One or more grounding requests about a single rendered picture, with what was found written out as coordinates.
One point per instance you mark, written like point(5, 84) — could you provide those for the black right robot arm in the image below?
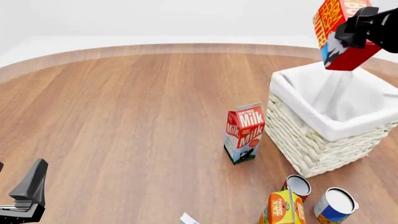
point(385, 30)

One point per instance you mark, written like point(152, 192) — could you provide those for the white box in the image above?
point(189, 219)

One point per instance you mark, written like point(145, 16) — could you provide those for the white woven basket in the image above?
point(311, 144)

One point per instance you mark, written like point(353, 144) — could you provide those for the red butter box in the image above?
point(326, 21)

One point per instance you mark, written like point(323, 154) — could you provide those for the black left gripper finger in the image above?
point(1, 167)
point(31, 184)

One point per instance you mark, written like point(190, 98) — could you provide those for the white cloth basket liner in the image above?
point(335, 100)

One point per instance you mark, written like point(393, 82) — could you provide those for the red labelled tin can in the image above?
point(299, 185)

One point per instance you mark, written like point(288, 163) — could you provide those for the blue and yellow tin can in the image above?
point(334, 205)

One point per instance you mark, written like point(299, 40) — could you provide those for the red milk carton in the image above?
point(245, 135)

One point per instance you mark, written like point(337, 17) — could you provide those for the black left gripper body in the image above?
point(21, 214)

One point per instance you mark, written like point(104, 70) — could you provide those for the orange juice carton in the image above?
point(283, 207)

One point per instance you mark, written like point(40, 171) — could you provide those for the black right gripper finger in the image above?
point(354, 32)

